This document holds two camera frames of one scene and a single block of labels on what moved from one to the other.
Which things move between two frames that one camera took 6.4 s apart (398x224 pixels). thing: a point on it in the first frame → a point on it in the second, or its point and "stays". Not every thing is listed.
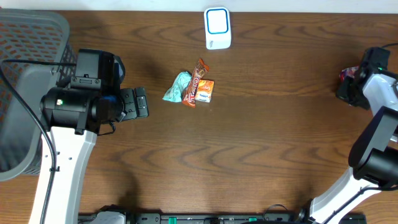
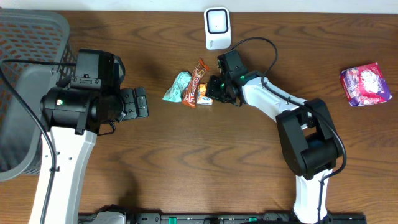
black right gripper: x=342 y=94 → x=213 y=80
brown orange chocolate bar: x=189 y=98 stays
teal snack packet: x=175 y=92 stays
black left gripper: x=134 y=102 stays
